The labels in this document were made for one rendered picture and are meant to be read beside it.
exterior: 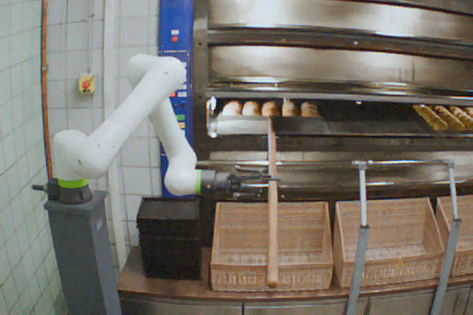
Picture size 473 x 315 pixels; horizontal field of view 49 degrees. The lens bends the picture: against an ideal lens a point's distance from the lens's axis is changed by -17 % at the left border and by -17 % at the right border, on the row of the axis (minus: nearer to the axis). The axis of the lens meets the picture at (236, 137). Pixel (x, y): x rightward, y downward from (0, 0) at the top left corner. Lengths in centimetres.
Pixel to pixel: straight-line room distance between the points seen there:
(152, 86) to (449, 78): 164
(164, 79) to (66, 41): 112
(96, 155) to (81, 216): 28
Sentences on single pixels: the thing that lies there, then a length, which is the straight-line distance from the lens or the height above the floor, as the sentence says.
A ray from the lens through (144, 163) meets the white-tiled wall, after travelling 303.
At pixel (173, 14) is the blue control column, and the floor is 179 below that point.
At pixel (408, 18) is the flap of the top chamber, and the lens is 295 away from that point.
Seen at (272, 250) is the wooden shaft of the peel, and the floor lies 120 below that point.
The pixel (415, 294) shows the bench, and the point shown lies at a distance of 282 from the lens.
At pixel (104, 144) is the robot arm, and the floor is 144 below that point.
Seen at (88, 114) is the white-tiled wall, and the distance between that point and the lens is 303.
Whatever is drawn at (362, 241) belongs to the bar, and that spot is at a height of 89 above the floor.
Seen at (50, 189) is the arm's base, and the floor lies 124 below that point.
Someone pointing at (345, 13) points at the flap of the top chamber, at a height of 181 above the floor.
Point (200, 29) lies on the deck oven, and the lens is 286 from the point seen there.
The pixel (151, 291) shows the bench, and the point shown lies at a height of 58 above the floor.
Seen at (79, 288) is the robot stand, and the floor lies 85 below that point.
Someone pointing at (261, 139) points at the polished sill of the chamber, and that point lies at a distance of 294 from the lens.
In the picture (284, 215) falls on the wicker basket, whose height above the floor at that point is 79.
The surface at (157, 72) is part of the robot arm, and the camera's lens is 202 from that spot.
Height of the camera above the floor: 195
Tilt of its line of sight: 15 degrees down
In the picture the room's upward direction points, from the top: straight up
